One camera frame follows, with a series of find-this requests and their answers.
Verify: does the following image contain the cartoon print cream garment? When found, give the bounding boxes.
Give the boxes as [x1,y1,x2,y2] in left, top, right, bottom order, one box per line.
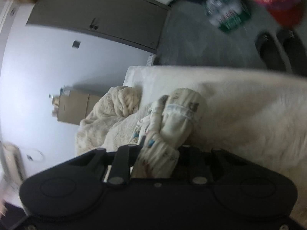
[131,88,206,179]

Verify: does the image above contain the jar on refrigerator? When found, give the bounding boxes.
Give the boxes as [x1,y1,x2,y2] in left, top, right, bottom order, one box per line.
[49,94,60,107]

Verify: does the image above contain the white air conditioner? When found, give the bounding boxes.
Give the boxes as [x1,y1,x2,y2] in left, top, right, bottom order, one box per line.
[1,143,26,186]

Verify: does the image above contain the cream fluffy blanket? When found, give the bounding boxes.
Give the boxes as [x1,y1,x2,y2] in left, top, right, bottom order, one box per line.
[75,68,306,224]

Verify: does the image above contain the grey door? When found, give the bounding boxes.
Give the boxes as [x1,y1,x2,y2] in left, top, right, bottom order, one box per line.
[28,0,169,53]

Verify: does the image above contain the green white package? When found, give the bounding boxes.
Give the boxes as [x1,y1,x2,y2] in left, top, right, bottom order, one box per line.
[205,0,251,33]

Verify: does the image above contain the black slipper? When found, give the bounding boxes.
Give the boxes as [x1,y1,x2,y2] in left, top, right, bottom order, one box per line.
[276,28,306,77]
[254,32,286,72]

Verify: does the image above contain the black wall switch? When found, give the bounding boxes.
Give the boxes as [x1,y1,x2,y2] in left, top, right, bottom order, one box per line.
[72,40,81,48]

